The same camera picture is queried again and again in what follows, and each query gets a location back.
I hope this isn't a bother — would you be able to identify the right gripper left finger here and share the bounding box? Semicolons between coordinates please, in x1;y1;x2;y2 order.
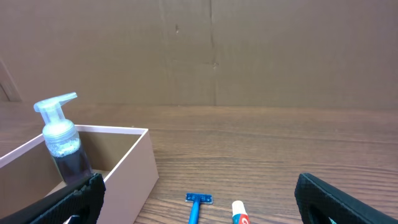
1;173;106;224

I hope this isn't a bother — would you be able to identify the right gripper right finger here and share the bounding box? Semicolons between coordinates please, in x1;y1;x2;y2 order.
294;173;397;224

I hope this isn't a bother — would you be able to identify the clear soap pump bottle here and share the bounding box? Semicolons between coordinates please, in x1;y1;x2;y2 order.
34;92;92;185

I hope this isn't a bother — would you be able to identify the green red toothpaste tube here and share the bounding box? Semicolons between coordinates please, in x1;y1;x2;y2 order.
231;200;251;224

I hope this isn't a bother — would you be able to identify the blue disposable razor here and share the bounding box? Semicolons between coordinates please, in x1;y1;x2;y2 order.
185;193;213;224

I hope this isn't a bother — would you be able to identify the white cardboard box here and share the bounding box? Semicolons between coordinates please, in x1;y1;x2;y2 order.
1;125;159;223

